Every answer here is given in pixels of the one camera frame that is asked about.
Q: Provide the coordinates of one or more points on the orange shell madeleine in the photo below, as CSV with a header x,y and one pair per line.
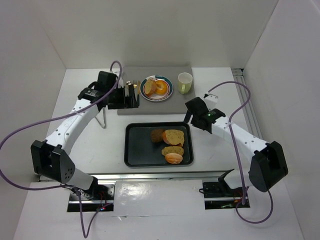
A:
x,y
173,158

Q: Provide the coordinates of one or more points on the large seeded bread slice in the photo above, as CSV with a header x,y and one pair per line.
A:
x,y
173,137

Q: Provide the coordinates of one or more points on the black baking tray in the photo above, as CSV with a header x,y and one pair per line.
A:
x,y
141,152

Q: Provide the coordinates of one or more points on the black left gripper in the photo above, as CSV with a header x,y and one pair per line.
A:
x,y
124,97

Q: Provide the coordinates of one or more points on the small seeded bread slice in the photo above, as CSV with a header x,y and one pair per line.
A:
x,y
172,149

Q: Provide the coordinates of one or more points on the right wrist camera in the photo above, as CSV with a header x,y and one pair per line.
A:
x,y
210,100

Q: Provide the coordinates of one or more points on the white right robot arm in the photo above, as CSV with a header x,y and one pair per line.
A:
x,y
267,160

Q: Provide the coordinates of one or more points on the orange bagel bread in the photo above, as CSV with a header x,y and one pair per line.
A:
x,y
161,87

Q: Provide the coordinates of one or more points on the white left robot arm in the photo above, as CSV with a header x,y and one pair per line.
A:
x,y
50,157

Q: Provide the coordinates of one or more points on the dark brown round bun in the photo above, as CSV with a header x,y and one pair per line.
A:
x,y
157,135

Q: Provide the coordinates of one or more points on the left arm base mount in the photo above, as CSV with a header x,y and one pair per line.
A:
x,y
104,202

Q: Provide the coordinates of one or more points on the metal bread tongs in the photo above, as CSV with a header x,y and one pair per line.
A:
x,y
102,121

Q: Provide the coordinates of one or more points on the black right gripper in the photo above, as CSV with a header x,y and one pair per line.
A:
x,y
194,119

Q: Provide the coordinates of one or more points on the grey placemat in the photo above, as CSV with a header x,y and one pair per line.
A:
x,y
174,104

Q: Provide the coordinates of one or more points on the aluminium rail front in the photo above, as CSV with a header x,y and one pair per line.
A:
x,y
160,175

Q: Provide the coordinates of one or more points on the gold knife green handle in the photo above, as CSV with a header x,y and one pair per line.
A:
x,y
138,88

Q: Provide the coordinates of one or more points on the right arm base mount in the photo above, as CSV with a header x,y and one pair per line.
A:
x,y
216,196

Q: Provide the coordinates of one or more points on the white plate teal rim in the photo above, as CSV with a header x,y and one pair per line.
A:
x,y
154,97

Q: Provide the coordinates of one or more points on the gold fork green handle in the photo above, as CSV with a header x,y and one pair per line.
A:
x,y
135,86

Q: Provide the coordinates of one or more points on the light green mug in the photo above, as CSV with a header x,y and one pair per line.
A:
x,y
185,81

